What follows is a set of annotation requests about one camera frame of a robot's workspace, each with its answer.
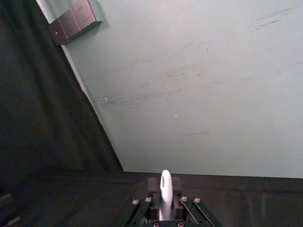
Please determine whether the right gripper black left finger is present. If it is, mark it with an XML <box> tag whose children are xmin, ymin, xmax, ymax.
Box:
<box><xmin>124</xmin><ymin>177</ymin><xmax>162</xmax><ymax>227</ymax></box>

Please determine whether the grey metal block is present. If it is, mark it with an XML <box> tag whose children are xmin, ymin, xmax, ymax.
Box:
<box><xmin>48</xmin><ymin>0</ymin><xmax>104</xmax><ymax>46</ymax></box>

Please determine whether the black table cloth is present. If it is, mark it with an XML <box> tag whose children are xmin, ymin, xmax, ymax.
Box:
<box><xmin>0</xmin><ymin>166</ymin><xmax>303</xmax><ymax>227</ymax></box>

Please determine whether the pale wall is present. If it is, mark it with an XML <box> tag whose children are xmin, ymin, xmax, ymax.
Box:
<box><xmin>35</xmin><ymin>0</ymin><xmax>303</xmax><ymax>179</ymax></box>

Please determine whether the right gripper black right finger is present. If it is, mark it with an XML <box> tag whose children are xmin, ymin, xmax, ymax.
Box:
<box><xmin>171</xmin><ymin>176</ymin><xmax>224</xmax><ymax>227</ymax></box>

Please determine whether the white plastic spatula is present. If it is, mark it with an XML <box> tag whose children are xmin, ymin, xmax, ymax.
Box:
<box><xmin>159</xmin><ymin>169</ymin><xmax>175</xmax><ymax>222</ymax></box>

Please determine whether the black curtain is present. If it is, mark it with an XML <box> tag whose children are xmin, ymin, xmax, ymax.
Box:
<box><xmin>0</xmin><ymin>0</ymin><xmax>124</xmax><ymax>173</ymax></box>

